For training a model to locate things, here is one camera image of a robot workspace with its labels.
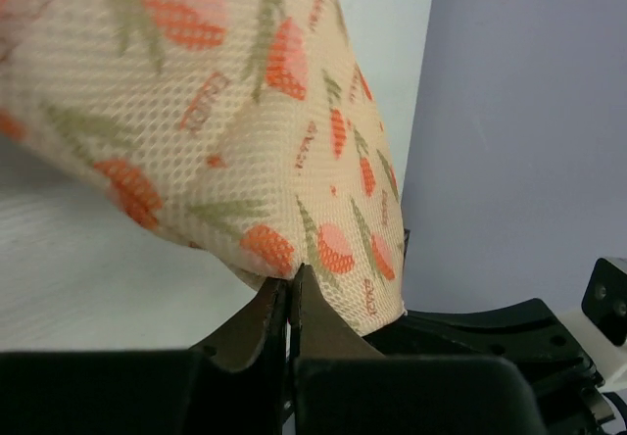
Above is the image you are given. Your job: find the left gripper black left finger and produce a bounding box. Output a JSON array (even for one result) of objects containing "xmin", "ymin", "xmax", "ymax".
[{"xmin": 1, "ymin": 279, "xmax": 287, "ymax": 434}]

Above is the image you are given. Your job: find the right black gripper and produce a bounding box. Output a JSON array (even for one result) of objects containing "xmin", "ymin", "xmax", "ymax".
[{"xmin": 364, "ymin": 299, "xmax": 612, "ymax": 434}]

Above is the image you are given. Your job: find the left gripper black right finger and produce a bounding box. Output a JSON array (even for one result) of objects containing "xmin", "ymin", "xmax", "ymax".
[{"xmin": 290, "ymin": 265, "xmax": 547, "ymax": 435}]

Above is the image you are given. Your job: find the peach patterned mesh laundry bag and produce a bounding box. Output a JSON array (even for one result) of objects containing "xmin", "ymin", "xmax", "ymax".
[{"xmin": 1, "ymin": 0, "xmax": 405, "ymax": 336}]

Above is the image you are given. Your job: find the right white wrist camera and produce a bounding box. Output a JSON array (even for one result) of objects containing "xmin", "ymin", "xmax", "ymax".
[{"xmin": 558, "ymin": 257, "xmax": 626, "ymax": 392}]

